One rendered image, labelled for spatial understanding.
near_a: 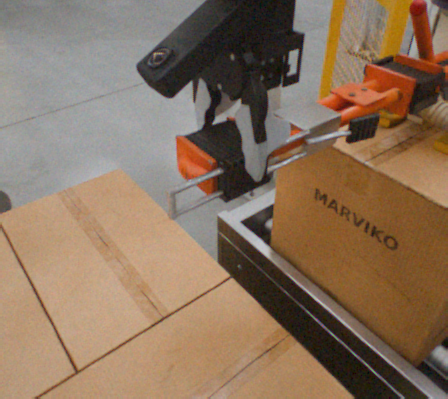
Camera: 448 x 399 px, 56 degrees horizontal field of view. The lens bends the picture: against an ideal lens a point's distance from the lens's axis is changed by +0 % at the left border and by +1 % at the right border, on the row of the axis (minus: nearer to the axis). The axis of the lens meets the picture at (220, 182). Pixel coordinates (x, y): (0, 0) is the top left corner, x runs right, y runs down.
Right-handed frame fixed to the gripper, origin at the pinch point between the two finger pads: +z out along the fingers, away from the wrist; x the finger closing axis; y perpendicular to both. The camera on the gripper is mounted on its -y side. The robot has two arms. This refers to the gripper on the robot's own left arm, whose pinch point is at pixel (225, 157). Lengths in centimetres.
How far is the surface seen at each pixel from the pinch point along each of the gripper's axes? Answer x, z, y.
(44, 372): 24, 54, -26
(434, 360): -21, 54, 39
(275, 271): 13, 49, 25
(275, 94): 96, 57, 104
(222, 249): 33, 59, 25
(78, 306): 35, 54, -15
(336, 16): 102, 31, 147
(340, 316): -5, 47, 26
